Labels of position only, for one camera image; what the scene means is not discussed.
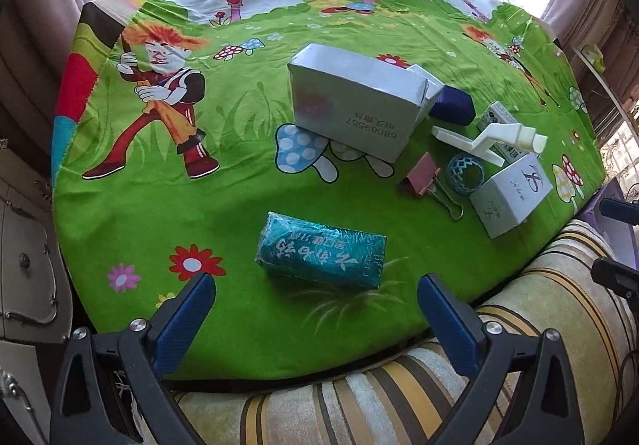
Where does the dark blue box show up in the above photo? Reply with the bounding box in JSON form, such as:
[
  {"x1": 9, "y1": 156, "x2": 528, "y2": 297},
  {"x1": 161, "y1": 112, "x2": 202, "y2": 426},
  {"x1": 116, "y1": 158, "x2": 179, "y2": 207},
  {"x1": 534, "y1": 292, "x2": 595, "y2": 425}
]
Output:
[{"x1": 429, "y1": 86, "x2": 475, "y2": 126}]

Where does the purple cardboard box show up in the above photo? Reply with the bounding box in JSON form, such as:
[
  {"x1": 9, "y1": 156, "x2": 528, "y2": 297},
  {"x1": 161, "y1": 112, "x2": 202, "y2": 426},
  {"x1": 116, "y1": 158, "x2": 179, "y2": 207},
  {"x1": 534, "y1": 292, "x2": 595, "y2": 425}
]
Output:
[{"x1": 576, "y1": 175, "x2": 625, "y2": 226}]

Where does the striped plush sofa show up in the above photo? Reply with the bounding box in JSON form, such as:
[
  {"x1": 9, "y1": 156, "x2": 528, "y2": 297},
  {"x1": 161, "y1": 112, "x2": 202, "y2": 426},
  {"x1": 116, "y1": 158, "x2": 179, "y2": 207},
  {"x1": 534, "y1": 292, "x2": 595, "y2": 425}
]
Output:
[{"x1": 170, "y1": 219, "x2": 639, "y2": 445}]

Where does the black and white box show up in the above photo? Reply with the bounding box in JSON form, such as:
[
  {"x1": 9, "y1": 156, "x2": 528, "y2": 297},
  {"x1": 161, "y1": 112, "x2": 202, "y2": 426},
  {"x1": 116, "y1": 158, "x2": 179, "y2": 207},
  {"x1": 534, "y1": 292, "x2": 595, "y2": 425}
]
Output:
[{"x1": 476, "y1": 100, "x2": 531, "y2": 167}]

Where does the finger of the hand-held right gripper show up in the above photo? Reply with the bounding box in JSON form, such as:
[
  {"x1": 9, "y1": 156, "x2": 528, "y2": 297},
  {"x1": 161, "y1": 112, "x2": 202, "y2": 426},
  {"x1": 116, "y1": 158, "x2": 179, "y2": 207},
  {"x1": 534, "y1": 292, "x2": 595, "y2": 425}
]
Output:
[
  {"x1": 590, "y1": 256, "x2": 639, "y2": 312},
  {"x1": 599, "y1": 198, "x2": 639, "y2": 227}
]

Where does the small white box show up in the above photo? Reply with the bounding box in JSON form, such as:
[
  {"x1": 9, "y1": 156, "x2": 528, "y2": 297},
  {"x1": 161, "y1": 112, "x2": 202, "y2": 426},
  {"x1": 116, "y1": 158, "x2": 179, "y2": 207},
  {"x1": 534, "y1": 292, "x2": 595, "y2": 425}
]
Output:
[{"x1": 407, "y1": 64, "x2": 445, "y2": 99}]

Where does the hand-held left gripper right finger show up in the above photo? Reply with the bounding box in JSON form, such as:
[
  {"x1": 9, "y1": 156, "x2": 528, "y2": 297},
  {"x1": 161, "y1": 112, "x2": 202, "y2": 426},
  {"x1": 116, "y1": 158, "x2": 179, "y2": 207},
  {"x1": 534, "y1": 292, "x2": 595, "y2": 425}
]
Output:
[{"x1": 417, "y1": 274, "x2": 585, "y2": 445}]

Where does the white plastic holder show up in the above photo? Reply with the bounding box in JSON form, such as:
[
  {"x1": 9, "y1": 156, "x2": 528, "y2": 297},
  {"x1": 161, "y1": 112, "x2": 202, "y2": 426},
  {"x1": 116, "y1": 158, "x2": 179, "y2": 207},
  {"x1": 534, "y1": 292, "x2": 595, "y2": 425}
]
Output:
[{"x1": 432, "y1": 122, "x2": 548, "y2": 167}]

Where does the white carved nightstand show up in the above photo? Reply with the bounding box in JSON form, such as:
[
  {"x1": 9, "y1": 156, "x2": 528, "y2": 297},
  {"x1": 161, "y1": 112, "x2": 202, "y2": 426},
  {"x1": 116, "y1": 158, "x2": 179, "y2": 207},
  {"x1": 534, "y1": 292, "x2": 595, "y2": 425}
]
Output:
[{"x1": 0, "y1": 138, "x2": 75, "y2": 343}]

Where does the teal foil packet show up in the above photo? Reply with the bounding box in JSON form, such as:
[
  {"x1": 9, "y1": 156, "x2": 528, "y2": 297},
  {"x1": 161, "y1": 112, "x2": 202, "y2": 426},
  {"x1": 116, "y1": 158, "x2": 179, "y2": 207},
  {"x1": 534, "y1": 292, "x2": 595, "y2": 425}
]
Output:
[{"x1": 254, "y1": 212, "x2": 387, "y2": 288}]

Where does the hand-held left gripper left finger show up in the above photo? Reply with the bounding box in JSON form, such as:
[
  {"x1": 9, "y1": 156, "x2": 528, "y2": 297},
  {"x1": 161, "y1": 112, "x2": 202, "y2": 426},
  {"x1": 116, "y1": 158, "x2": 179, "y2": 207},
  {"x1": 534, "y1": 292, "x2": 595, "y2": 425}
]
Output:
[{"x1": 49, "y1": 272, "x2": 217, "y2": 445}]

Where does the white carved panel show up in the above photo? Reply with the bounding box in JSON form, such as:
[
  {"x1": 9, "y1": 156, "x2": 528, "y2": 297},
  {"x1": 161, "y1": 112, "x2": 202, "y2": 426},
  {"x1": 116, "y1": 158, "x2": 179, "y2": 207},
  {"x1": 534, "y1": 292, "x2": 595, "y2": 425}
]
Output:
[{"x1": 0, "y1": 340, "x2": 61, "y2": 445}]

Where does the large plain white box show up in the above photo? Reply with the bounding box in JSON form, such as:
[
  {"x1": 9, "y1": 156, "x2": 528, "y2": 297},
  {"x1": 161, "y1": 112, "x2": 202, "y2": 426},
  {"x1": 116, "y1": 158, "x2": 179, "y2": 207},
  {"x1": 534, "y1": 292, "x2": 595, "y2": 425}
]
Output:
[{"x1": 288, "y1": 44, "x2": 430, "y2": 161}]

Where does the pink binder clip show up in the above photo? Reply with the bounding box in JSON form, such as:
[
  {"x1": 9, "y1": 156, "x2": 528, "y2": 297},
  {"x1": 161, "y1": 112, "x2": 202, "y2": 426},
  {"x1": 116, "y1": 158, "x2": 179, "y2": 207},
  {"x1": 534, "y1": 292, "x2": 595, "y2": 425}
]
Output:
[{"x1": 398, "y1": 153, "x2": 465, "y2": 222}]

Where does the green tissue pack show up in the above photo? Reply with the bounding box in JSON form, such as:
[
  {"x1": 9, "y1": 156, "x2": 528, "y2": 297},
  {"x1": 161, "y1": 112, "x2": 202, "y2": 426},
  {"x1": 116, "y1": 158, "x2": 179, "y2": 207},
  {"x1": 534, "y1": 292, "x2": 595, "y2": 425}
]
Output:
[{"x1": 581, "y1": 44, "x2": 607, "y2": 74}]

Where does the beige patterned curtain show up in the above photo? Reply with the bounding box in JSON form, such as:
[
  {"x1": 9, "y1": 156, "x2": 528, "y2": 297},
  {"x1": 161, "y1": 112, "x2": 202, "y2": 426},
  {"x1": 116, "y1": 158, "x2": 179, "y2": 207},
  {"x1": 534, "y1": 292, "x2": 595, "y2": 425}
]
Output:
[{"x1": 539, "y1": 0, "x2": 639, "y2": 91}]

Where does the green cartoon printed cloth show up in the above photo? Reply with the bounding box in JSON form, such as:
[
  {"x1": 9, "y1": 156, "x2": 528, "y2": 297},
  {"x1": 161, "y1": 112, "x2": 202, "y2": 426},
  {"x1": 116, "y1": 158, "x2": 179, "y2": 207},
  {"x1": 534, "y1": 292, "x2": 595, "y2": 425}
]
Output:
[{"x1": 50, "y1": 0, "x2": 607, "y2": 381}]

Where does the white box cursive logo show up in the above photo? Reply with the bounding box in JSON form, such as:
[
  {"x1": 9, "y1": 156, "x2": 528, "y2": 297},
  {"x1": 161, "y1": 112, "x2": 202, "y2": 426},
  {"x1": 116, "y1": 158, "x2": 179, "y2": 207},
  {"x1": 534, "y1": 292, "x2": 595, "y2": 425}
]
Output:
[{"x1": 469, "y1": 153, "x2": 553, "y2": 239}]

